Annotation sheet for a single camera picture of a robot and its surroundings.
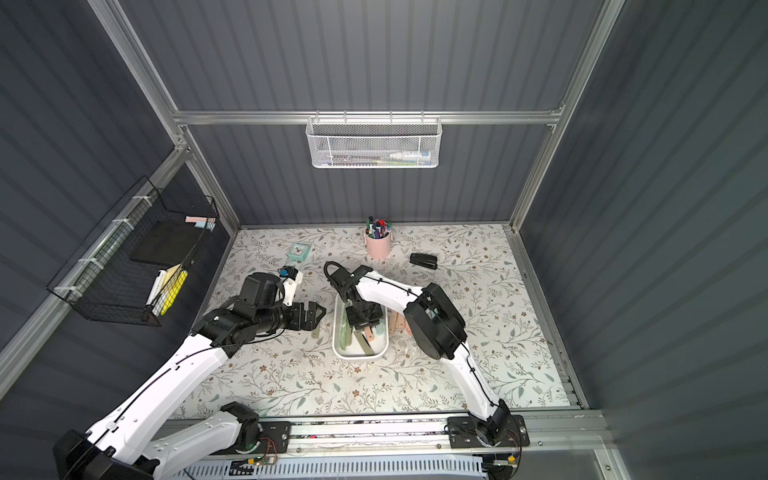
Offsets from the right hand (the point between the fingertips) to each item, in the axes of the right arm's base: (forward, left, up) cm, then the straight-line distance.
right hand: (366, 326), depth 93 cm
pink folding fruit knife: (-16, -12, +32) cm, 38 cm away
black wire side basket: (+1, +56, +29) cm, 63 cm away
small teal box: (+28, +26, +3) cm, 39 cm away
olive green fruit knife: (-6, 0, 0) cm, 6 cm away
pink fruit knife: (-3, -1, 0) cm, 3 cm away
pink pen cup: (+29, -3, +4) cm, 29 cm away
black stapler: (+26, -21, +1) cm, 33 cm away
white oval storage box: (-8, +3, 0) cm, 9 cm away
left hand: (-4, +13, +19) cm, 23 cm away
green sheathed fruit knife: (-2, +7, +1) cm, 7 cm away
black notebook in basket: (+10, +52, +28) cm, 60 cm away
